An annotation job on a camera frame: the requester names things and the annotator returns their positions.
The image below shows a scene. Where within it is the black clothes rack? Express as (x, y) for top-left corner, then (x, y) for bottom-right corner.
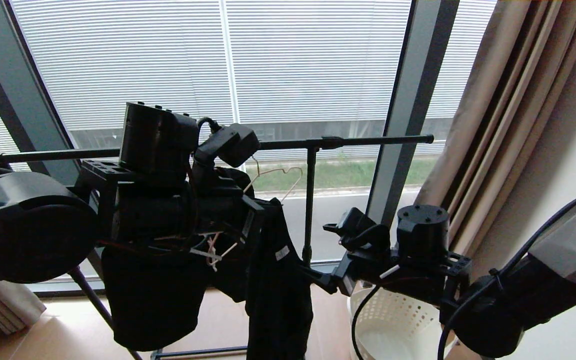
(0, 134), (435, 360)

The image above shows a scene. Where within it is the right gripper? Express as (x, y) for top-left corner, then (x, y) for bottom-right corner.
(335, 250), (449, 303)

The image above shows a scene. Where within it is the beige curtain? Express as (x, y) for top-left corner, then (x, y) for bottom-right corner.
(413, 0), (576, 266)
(0, 272), (47, 336)

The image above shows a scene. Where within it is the white laundry basket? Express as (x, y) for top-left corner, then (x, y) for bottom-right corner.
(348, 285), (456, 360)

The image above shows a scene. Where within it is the black cable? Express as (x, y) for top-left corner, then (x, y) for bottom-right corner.
(350, 285), (384, 360)

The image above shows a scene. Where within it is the black short-sleeved shirt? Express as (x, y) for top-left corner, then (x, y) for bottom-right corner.
(245, 197), (315, 360)

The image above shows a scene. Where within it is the black knitted garment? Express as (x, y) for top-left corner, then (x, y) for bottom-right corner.
(100, 167), (256, 352)

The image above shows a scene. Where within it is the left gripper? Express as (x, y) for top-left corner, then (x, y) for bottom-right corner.
(113, 180), (266, 251)

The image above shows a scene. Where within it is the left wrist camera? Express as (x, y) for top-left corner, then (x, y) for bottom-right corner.
(193, 117), (261, 168)

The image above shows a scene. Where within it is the pink clothes hanger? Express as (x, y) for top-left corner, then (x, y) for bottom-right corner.
(240, 156), (304, 203)

